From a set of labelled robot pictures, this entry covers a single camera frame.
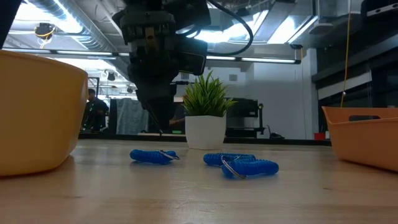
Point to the yellow plastic bin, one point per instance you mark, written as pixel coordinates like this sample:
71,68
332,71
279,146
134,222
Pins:
37,118

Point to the black printer machine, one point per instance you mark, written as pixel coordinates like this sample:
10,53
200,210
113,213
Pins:
245,109

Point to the long light bar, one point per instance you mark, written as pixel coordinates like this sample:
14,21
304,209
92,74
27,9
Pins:
267,60

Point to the black table frame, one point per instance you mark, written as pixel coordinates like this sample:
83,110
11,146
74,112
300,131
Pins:
280,141

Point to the grey cloth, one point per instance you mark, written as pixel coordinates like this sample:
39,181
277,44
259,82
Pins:
130,118

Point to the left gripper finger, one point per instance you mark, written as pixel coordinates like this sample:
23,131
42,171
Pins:
155,88
161,118

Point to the orange plastic bin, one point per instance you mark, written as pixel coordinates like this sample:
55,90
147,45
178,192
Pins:
363,143

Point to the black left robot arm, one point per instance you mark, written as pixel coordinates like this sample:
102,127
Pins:
186,12

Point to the black shelving unit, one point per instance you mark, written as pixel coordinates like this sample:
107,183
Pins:
382,81

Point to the grey wall vent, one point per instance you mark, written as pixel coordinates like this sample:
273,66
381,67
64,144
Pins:
233,77
185,76

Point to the artificial plant in white pot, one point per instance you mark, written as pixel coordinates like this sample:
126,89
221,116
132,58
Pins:
205,133

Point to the black spot lamp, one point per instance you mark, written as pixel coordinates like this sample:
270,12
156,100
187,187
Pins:
111,76

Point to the person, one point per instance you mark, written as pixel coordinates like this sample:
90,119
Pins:
94,115
175,122

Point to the black ceiling dome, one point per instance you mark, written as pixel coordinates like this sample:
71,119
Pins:
44,30

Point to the small black object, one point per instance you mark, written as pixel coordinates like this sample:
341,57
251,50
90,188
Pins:
275,136

